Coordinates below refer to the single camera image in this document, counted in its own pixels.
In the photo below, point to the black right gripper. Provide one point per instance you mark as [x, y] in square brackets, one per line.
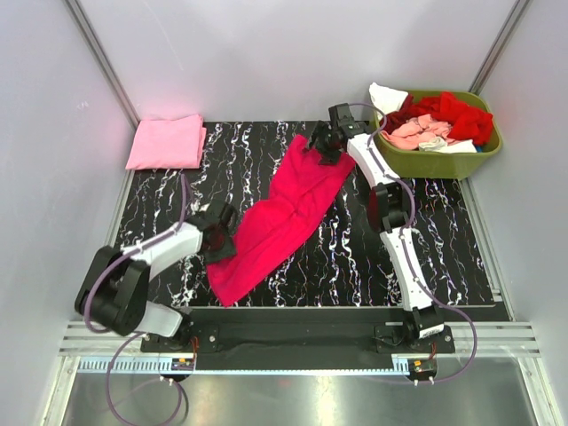
[327, 158]

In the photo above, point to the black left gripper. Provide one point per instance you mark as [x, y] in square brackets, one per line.
[228, 252]

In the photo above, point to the magenta t shirt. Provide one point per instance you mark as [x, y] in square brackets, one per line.
[300, 193]

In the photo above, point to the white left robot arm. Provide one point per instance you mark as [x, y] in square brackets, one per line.
[114, 293]

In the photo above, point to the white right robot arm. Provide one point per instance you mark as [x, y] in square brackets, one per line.
[390, 212]

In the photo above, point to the dark red garment in basket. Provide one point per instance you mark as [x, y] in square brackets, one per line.
[395, 119]

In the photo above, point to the white cloth in basket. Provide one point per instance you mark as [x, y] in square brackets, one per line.
[386, 99]

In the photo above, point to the peach garment in basket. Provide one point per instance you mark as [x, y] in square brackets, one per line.
[417, 130]

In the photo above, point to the folded pink t shirt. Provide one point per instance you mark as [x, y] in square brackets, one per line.
[168, 144]

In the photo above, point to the olive green plastic basket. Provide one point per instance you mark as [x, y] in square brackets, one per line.
[438, 159]

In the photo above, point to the black marbled table mat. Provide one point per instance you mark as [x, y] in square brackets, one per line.
[344, 263]

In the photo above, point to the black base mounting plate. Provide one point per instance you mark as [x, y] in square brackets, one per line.
[294, 340]

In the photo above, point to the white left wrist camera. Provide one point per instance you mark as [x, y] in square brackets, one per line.
[215, 214]

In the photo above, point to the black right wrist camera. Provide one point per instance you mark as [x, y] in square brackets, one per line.
[343, 122]

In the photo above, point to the left aluminium corner post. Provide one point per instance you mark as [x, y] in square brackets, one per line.
[89, 35]

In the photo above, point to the aluminium corner post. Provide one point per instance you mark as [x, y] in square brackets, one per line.
[89, 35]
[500, 43]

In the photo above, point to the right aluminium corner post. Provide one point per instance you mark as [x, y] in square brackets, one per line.
[500, 43]

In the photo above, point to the aluminium frame rail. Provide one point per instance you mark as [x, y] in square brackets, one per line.
[494, 340]

